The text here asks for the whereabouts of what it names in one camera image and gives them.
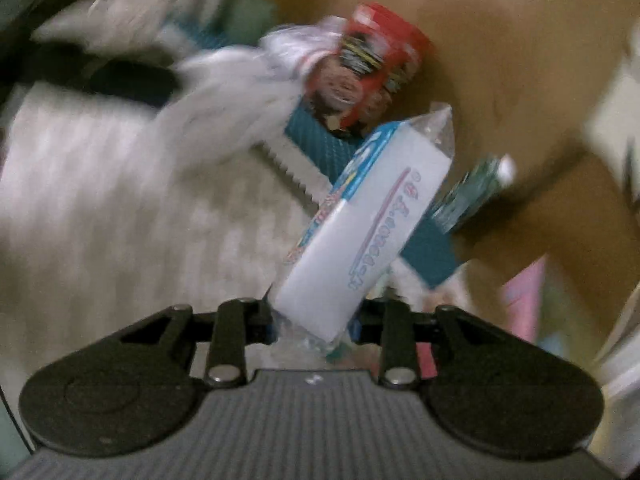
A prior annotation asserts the white tissue pack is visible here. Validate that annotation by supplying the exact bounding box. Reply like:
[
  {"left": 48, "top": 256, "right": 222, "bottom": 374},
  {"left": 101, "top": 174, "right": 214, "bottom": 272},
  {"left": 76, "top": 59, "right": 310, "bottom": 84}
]
[{"left": 267, "top": 103, "right": 458, "bottom": 353}]

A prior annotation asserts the pink tin storage box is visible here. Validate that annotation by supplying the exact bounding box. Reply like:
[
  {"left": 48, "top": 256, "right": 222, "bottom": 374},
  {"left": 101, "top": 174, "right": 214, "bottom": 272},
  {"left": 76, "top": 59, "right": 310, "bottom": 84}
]
[{"left": 501, "top": 255, "right": 573, "bottom": 358}]

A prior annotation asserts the green drink carton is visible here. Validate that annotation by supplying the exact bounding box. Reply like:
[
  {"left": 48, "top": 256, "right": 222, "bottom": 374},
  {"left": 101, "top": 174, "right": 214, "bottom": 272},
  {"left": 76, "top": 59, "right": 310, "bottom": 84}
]
[{"left": 430, "top": 155, "right": 516, "bottom": 233}]

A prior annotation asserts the beige patterned mat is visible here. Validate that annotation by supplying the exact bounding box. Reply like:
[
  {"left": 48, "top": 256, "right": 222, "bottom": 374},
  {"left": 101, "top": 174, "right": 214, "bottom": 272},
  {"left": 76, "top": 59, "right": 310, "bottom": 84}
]
[{"left": 1, "top": 80, "right": 314, "bottom": 392}]

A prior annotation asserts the white plastic bag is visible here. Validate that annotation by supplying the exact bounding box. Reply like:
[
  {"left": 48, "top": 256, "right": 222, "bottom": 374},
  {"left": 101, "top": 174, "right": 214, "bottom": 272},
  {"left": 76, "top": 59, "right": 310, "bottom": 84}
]
[{"left": 35, "top": 0, "right": 346, "bottom": 168}]

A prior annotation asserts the red snack tin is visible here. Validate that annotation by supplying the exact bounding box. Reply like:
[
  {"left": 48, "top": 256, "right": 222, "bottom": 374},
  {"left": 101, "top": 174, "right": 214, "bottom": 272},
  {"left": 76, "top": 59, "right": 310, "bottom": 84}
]
[{"left": 304, "top": 3, "right": 434, "bottom": 139}]

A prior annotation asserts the green plastic cup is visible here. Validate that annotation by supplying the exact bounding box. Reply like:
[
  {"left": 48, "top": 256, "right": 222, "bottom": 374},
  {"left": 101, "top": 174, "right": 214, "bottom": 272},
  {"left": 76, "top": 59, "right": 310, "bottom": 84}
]
[{"left": 222, "top": 0, "right": 278, "bottom": 46}]

